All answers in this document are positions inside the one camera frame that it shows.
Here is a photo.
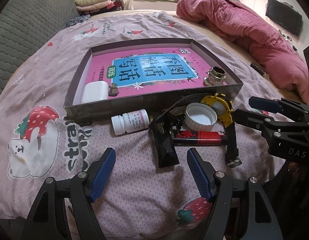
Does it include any white ribbed jar lid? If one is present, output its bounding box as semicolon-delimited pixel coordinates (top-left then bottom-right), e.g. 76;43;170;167
184;103;217;132

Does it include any black faceted tube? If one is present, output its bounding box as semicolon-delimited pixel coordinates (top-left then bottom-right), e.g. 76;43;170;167
149;112;179;168

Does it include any black wall television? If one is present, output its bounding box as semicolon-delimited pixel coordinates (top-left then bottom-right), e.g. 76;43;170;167
266;0;303;36

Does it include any white earbuds case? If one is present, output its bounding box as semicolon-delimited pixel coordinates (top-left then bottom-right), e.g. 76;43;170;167
81;81;109;103

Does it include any pink and blue book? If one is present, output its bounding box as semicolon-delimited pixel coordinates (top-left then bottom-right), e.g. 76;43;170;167
82;47;214;99

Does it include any white pill bottle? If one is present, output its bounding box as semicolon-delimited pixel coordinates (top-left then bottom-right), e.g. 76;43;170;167
111;109;150;136

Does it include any pink strawberry print blanket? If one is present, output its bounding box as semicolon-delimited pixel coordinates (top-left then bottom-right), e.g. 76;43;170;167
0;12;284;239

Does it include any brass metal fitting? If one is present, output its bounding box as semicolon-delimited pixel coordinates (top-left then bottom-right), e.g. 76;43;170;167
203;66;227;86

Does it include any small bronze binder clip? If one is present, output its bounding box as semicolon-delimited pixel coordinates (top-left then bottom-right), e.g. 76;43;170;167
108;83;119;97

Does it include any shallow grey cardboard box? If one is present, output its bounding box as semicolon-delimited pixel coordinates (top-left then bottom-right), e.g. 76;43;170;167
64;38;243;121

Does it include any red and black lighter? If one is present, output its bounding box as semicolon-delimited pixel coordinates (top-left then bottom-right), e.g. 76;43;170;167
172;131;229;146

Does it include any yellow and black wristwatch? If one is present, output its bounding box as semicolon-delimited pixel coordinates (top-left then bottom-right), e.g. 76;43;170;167
159;93;242;168

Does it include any stack of folded clothes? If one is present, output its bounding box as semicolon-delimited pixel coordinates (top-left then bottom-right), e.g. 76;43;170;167
75;0;123;16

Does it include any grey quilted headboard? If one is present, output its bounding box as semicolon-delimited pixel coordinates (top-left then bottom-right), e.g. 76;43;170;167
0;0;79;95

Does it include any red crumpled duvet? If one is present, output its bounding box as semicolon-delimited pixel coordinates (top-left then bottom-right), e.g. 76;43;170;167
176;0;309;104

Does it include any black labelled box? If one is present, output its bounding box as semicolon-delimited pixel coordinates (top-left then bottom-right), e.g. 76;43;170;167
250;62;270;80

